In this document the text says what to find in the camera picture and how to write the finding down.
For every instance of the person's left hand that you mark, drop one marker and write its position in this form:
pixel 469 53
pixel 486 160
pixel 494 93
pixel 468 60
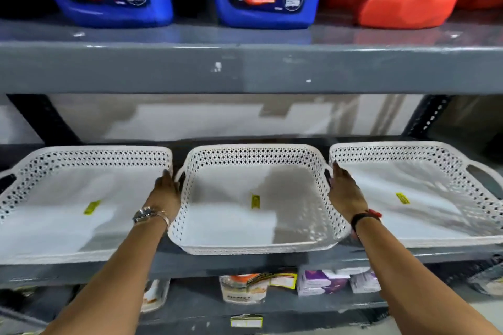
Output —
pixel 167 194

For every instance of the person's right hand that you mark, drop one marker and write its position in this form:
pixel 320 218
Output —
pixel 345 193

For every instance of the person's right fingers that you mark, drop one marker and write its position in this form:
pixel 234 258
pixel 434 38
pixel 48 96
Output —
pixel 338 173

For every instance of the person's left fingers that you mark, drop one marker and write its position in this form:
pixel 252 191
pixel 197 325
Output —
pixel 167 177

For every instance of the white perforated plastic basket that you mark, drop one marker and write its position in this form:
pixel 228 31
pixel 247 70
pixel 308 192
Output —
pixel 255 197
pixel 74 205
pixel 424 193

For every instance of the person's left forearm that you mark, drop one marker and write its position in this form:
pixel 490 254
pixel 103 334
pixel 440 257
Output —
pixel 114 276

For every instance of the person's right forearm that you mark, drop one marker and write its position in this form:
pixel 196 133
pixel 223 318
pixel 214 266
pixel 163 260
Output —
pixel 412 279

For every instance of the silver wristwatch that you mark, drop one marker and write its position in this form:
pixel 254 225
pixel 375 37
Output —
pixel 146 214

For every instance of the black and red wristband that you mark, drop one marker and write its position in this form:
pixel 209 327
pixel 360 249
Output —
pixel 365 216

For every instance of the yellow sticker label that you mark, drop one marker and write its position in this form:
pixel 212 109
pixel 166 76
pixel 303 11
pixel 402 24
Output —
pixel 92 207
pixel 403 198
pixel 255 201

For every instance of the white and purple box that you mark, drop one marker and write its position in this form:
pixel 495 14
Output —
pixel 320 281
pixel 364 281

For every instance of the white packet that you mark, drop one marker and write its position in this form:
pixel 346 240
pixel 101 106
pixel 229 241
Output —
pixel 155 294

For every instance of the yellow price tag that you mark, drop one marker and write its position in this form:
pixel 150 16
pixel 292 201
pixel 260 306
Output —
pixel 283 279

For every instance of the white and orange pouch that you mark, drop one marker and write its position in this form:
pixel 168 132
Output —
pixel 243 287

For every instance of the grey metal shelving rack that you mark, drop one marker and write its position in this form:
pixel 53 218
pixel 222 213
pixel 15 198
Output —
pixel 251 67

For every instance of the white shelf price label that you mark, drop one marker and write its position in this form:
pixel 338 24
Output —
pixel 246 321

